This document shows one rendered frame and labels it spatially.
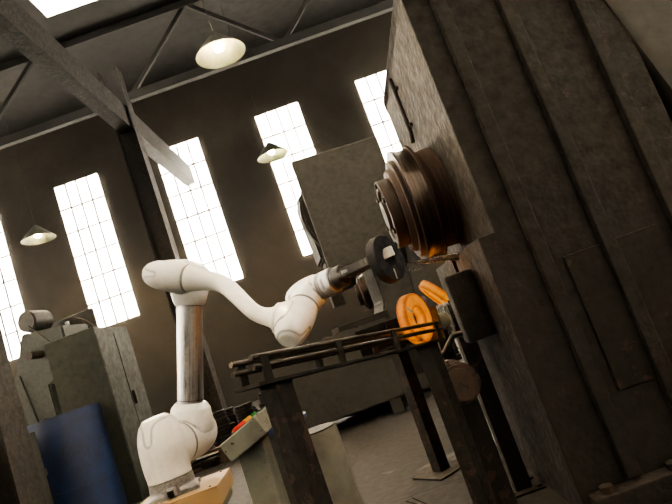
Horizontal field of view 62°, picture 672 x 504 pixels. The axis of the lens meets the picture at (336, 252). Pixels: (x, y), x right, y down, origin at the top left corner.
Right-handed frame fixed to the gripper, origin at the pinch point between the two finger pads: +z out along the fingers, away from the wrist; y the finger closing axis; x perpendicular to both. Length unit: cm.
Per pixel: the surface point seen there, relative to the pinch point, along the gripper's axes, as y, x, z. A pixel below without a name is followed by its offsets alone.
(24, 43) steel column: -182, 431, -427
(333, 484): 39, -53, -18
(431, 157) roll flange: -43, 31, 11
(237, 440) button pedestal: 57, -33, -25
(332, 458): 38, -47, -16
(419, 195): -31.5, 18.1, 5.2
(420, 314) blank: -3.1, -21.4, 2.1
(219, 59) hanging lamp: -345, 363, -303
